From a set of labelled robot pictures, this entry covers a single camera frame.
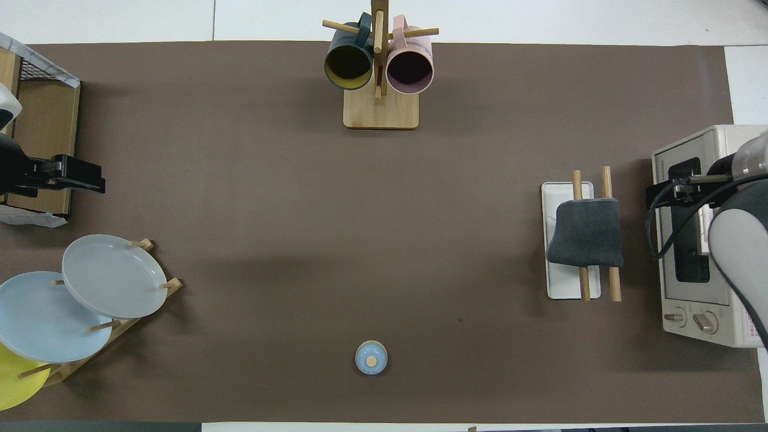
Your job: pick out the pink mug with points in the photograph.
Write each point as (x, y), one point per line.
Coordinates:
(410, 69)

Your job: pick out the blue bell with wooden knob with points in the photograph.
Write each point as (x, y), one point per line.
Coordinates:
(371, 357)

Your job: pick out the beige toaster oven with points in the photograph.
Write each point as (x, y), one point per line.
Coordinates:
(684, 300)

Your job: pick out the purple towel with grey back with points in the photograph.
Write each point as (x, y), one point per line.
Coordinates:
(585, 234)

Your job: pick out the grey plate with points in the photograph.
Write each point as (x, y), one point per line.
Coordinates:
(114, 276)

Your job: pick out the light blue plate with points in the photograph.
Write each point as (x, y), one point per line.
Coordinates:
(42, 324)

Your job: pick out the wooden plate rack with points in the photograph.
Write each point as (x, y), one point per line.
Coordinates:
(120, 329)

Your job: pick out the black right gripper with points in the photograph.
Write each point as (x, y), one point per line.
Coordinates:
(717, 189)

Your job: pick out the wooden mug tree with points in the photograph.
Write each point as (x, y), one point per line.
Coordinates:
(381, 111)

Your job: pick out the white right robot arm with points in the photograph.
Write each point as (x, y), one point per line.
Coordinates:
(744, 240)

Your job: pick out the brown table mat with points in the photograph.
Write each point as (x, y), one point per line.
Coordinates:
(390, 240)

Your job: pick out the dark green mug yellow inside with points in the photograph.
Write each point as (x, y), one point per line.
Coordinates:
(348, 66)

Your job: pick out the yellow plate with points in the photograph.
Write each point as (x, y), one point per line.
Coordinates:
(15, 384)

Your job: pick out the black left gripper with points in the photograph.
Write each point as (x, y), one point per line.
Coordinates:
(18, 168)

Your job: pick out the wooden shelf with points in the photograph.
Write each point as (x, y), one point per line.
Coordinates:
(51, 120)

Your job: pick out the marbled white cloth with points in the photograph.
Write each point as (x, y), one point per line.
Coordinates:
(24, 217)

